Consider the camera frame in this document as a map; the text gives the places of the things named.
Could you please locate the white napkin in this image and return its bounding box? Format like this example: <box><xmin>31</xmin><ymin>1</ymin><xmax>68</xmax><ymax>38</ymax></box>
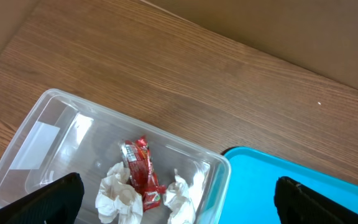
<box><xmin>95</xmin><ymin>162</ymin><xmax>143</xmax><ymax>224</ymax></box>
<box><xmin>163</xmin><ymin>169</ymin><xmax>208</xmax><ymax>224</ymax></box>

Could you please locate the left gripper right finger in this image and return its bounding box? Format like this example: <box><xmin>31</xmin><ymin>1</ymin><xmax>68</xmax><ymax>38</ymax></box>
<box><xmin>273</xmin><ymin>176</ymin><xmax>358</xmax><ymax>224</ymax></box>

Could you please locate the teal serving tray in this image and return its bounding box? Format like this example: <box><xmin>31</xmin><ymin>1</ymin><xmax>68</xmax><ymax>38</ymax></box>
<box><xmin>219</xmin><ymin>146</ymin><xmax>358</xmax><ymax>224</ymax></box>

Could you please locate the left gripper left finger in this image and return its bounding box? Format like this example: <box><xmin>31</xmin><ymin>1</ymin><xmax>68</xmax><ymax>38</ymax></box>
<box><xmin>0</xmin><ymin>172</ymin><xmax>85</xmax><ymax>224</ymax></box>

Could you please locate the clear plastic storage bin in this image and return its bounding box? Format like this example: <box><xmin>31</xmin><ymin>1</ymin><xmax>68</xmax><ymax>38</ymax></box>
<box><xmin>0</xmin><ymin>89</ymin><xmax>231</xmax><ymax>223</ymax></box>

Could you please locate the red snack wrapper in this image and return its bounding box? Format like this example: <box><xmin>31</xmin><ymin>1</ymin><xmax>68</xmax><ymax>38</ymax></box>
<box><xmin>121</xmin><ymin>136</ymin><xmax>167</xmax><ymax>212</ymax></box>

